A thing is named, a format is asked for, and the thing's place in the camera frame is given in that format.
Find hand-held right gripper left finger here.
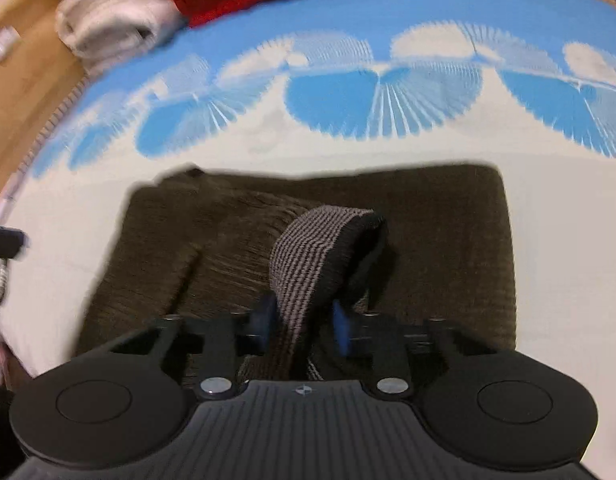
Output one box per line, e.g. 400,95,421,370
108,294,279,401

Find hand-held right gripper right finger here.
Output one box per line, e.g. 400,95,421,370
332,299,495,401

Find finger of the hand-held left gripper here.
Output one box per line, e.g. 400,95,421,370
0,226,31,262

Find dark olive corduroy pants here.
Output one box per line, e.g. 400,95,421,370
75,161,519,393

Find wooden headboard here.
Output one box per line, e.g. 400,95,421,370
0,0,91,223

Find blue white printed bed sheet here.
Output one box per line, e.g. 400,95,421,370
0,0,616,378

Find white folded quilt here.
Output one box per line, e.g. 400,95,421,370
55,0,183,75

